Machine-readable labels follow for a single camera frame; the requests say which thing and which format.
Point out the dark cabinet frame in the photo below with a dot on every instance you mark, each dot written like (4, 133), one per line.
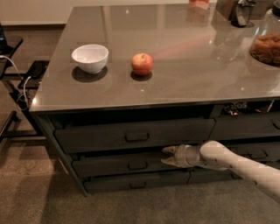
(60, 119)

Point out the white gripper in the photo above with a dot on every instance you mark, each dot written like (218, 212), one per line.
(182, 156)

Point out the white ceramic bowl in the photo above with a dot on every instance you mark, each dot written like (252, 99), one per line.
(91, 58)

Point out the snack bag in drawer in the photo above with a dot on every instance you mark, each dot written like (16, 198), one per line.
(247, 107)

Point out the black side stand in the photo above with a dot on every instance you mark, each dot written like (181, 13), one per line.
(18, 84)

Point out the glass jar with snacks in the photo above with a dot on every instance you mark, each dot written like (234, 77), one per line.
(266, 44)

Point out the orange box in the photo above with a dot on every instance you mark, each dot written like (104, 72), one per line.
(202, 4)

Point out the black smartphone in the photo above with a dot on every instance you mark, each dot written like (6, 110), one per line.
(38, 68)

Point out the black coffee grinder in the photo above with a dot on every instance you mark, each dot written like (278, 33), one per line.
(241, 12)

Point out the red apple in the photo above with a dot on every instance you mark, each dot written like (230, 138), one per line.
(141, 64)

